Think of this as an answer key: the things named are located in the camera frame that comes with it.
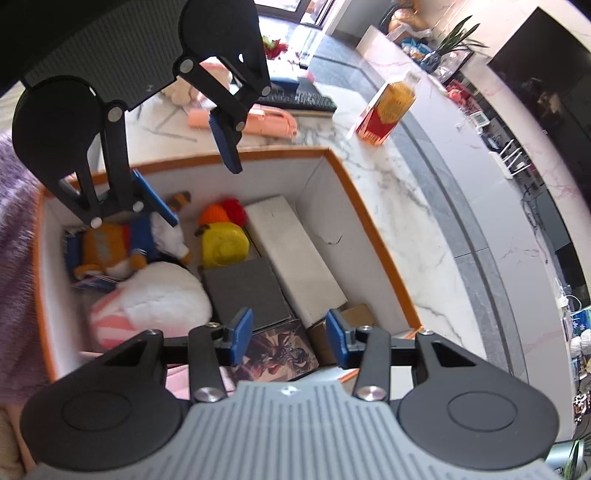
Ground crocheted red strawberry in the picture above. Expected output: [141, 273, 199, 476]
[219, 198, 247, 227]

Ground gold vase dried flowers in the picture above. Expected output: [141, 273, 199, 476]
[388, 0, 435, 33]

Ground pink plush bunny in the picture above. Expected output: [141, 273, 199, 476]
[161, 62, 234, 106]

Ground black remote control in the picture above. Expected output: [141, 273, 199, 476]
[256, 87, 338, 112]

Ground gold cardboard box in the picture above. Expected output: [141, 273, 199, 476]
[307, 302, 377, 367]

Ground purple fuzzy blanket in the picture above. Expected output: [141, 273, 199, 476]
[0, 129, 51, 407]

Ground long white box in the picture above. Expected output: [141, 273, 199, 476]
[244, 195, 349, 326]

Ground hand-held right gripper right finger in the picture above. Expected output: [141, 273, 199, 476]
[325, 308, 478, 403]

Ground potted snake plant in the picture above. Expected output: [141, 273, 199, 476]
[422, 16, 490, 75]

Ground black white cow figurine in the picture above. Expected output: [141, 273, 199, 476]
[571, 392, 591, 425]

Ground blue orange plush doll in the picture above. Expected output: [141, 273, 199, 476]
[64, 190, 192, 294]

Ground red green tinsel ornament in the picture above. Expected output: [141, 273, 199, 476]
[262, 36, 291, 61]

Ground white pink plush toy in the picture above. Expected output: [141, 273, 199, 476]
[89, 261, 213, 354]

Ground dark grey box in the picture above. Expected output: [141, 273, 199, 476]
[198, 256, 291, 333]

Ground blue snack bag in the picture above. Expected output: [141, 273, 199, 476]
[399, 37, 432, 61]

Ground white woven pot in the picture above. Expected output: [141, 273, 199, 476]
[568, 330, 591, 356]

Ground pink toy phone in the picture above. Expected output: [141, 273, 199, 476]
[188, 104, 300, 139]

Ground orange cardboard storage box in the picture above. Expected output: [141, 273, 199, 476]
[32, 147, 423, 407]

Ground white marble television cabinet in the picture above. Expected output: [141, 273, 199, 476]
[355, 25, 591, 416]

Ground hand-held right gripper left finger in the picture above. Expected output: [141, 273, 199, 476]
[102, 307, 254, 403]

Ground pink cloth pouch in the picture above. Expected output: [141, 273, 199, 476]
[164, 364, 238, 402]

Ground illustrated card box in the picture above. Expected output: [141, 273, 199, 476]
[247, 318, 321, 383]

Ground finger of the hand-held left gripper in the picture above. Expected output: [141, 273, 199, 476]
[44, 105, 180, 228]
[178, 51, 273, 175]

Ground yellow round container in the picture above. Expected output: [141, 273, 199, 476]
[201, 222, 251, 269]

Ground white router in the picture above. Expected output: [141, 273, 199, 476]
[489, 138, 532, 178]

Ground black flat television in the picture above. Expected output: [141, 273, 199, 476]
[487, 7, 591, 185]

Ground orange drink bottle red label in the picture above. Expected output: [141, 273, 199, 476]
[355, 71, 422, 147]

